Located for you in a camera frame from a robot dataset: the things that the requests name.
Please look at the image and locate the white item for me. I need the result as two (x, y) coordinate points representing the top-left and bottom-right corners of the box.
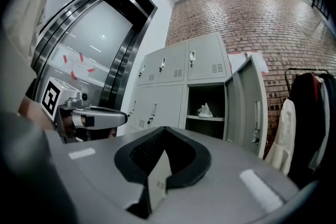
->
(197, 102), (214, 118)

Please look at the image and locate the black hanging jacket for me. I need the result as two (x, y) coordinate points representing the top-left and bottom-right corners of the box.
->
(288, 72), (332, 188)

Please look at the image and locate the person's left hand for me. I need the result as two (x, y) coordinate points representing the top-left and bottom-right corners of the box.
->
(64, 115), (87, 135)

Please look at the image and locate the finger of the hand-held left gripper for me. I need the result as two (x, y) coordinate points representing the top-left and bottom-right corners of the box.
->
(72, 105), (129, 130)

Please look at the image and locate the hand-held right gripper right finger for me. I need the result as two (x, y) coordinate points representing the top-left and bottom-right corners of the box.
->
(151, 126), (300, 224)

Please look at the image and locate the grey metal locker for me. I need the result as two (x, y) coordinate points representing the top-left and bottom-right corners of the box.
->
(127, 32), (269, 159)

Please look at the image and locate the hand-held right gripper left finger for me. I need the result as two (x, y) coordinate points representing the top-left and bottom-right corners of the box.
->
(46, 126), (165, 224)

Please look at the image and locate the red hanging garment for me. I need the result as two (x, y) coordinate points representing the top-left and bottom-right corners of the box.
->
(311, 75), (321, 104)

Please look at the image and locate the light grey hanging garment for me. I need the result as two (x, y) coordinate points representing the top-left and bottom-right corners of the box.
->
(308, 78), (331, 172)

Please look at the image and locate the white paper notice on glass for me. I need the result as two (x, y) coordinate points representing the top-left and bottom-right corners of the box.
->
(51, 43), (112, 83)

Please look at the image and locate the black clothes rack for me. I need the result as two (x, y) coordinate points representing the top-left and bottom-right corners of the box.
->
(284, 67), (330, 103)

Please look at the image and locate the grey locker door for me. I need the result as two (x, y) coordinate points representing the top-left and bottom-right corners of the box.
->
(223, 55), (269, 159)

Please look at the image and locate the black metal railing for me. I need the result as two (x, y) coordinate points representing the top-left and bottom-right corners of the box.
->
(311, 0), (331, 20)

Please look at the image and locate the cream hanging coat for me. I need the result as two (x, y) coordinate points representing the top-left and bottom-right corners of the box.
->
(264, 98), (297, 176)

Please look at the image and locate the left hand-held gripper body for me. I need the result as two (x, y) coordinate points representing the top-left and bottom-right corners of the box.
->
(40, 77), (92, 144)

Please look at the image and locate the person's left forearm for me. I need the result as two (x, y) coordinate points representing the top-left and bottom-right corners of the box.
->
(17, 95), (56, 131)

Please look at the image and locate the person's white shirt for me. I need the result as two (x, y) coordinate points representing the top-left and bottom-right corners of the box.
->
(1, 0), (55, 68)

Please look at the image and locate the white paper sheet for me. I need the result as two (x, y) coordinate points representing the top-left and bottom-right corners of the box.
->
(227, 51), (248, 74)
(246, 50), (270, 73)

